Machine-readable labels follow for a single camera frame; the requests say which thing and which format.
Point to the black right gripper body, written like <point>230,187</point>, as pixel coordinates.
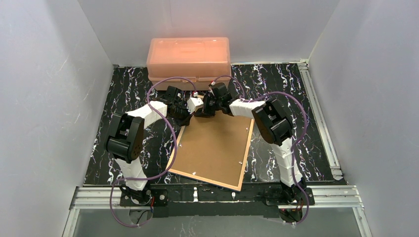
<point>207,106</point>

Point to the brown cardboard backing board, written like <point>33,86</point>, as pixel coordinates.
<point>212,150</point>

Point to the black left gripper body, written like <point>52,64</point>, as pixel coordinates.
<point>183,111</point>

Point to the blue wooden picture frame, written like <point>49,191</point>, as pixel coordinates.
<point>245,157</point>

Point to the translucent pink plastic storage box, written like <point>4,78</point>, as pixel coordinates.
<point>188,63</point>

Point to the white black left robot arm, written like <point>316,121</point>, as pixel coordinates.
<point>124,140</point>

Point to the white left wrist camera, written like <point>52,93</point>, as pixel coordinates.
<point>194,103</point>

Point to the aluminium front mounting rail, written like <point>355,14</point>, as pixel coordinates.
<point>94,197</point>

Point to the aluminium right side rail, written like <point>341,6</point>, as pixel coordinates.
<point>330,152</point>

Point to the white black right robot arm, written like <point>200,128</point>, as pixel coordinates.
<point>273,123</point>

